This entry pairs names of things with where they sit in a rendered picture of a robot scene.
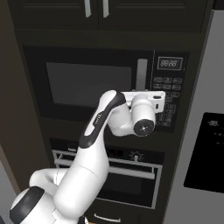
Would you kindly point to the dark cupboard door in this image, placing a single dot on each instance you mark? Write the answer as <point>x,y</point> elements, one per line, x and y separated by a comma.
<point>157,13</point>
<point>52,13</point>

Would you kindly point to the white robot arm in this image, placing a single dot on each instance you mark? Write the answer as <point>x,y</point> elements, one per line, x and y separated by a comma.
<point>87,175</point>

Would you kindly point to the black built-in oven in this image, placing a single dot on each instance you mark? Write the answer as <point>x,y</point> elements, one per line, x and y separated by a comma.
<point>131,175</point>

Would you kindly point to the black built-in microwave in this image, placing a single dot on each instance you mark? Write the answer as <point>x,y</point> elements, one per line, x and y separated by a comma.
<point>172,78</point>

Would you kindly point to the grey fridge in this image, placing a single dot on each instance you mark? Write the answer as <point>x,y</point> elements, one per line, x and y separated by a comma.
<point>204,87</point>

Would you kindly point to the dark tall cabinet frame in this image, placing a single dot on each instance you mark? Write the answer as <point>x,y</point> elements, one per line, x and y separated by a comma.
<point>32,125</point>

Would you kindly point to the dark drawer front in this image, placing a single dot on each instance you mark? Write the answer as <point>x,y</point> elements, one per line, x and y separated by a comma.
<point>128,213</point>

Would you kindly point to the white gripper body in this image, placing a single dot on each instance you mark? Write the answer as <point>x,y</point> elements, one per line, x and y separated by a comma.
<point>159,94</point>

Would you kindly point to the black microwave door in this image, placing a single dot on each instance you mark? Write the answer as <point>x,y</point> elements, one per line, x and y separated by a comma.
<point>87,84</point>

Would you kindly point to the black oven door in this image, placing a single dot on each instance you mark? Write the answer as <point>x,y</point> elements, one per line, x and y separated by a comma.
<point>131,186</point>

